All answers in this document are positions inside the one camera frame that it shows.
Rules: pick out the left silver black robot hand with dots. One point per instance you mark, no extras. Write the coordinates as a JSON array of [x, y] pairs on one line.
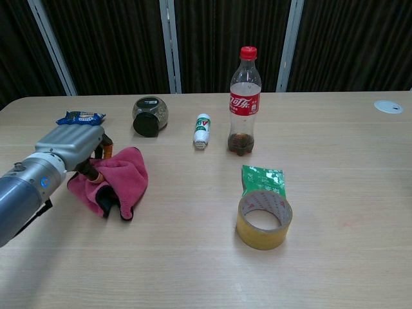
[[71, 145]]

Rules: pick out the pink cloth with black trim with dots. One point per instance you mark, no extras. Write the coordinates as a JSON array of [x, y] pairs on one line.
[[128, 174]]

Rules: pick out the cola bottle with red cap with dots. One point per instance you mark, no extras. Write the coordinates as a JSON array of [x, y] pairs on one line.
[[244, 106]]

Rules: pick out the blue cookie packet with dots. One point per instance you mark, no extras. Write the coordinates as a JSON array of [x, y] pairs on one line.
[[80, 118]]

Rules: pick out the glass jar with black lid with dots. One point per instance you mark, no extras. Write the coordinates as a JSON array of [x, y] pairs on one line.
[[151, 109]]

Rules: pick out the black fabric partition panel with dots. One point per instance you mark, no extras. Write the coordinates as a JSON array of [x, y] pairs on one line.
[[231, 25], [109, 48], [354, 45], [19, 48]]

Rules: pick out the small white green bottle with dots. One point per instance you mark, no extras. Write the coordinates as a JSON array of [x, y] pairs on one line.
[[202, 128]]

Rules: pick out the green snack sachet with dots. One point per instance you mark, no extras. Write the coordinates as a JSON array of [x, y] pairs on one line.
[[264, 178]]

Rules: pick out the brown packing tape roll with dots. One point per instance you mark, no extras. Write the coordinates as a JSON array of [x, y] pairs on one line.
[[257, 238]]

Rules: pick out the grey partition frame post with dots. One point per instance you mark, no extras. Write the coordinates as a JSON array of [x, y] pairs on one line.
[[289, 48], [171, 48], [52, 45]]

